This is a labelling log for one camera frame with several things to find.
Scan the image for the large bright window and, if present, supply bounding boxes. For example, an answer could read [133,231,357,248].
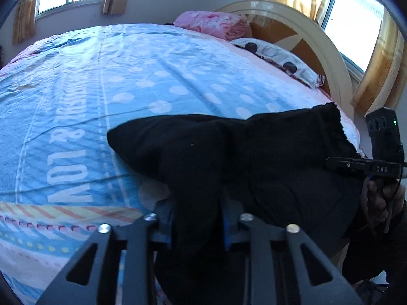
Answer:
[321,0,387,77]

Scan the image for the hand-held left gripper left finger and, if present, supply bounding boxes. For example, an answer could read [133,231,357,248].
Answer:
[38,201,175,305]

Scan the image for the blue polka dot bedsheet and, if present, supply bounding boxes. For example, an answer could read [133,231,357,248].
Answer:
[0,22,362,297]

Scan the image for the person's right forearm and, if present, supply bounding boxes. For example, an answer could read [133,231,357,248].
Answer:
[342,197,407,285]

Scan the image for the black pants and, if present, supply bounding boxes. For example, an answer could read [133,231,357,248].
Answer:
[106,102,366,305]

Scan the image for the person's right hand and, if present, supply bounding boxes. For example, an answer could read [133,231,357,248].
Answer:
[361,177,406,233]

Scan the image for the white pillow with black dots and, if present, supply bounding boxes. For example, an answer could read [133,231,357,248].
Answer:
[229,37,325,89]

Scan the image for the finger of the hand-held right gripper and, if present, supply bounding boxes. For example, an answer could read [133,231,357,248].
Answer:
[326,156,371,175]

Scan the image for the pink folded blanket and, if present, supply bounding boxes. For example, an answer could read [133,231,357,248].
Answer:
[173,10,252,41]

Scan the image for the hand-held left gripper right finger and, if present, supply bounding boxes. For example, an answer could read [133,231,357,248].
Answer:
[222,196,363,305]

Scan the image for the cream and wood headboard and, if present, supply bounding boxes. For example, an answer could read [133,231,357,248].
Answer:
[216,0,355,119]

